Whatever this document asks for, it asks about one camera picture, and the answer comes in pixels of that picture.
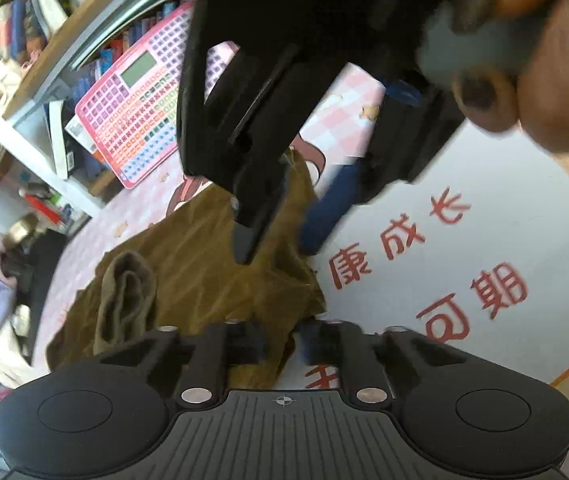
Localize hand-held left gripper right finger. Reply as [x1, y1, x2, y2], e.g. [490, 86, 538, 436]
[299, 318, 510, 408]

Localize cream garment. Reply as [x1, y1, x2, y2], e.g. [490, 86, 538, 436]
[0, 320, 48, 391]

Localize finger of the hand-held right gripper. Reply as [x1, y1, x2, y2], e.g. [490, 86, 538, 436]
[177, 22, 351, 266]
[298, 77, 471, 257]

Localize brown velvet shorts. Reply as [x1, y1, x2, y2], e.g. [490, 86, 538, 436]
[44, 147, 327, 391]

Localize white and wood bookshelf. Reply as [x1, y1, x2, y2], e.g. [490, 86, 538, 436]
[0, 0, 205, 216]

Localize person's right hand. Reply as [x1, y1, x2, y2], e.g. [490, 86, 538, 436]
[451, 0, 569, 154]

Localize round metal tin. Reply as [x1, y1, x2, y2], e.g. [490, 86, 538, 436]
[7, 215, 40, 241]

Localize white leaning book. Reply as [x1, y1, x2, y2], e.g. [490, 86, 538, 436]
[44, 100, 70, 181]

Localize white and orange box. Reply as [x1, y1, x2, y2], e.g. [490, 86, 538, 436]
[64, 117, 98, 153]

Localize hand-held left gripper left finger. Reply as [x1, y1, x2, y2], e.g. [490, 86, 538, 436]
[64, 319, 268, 409]

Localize pink learning tablet toy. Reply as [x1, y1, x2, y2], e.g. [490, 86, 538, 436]
[75, 1, 240, 190]

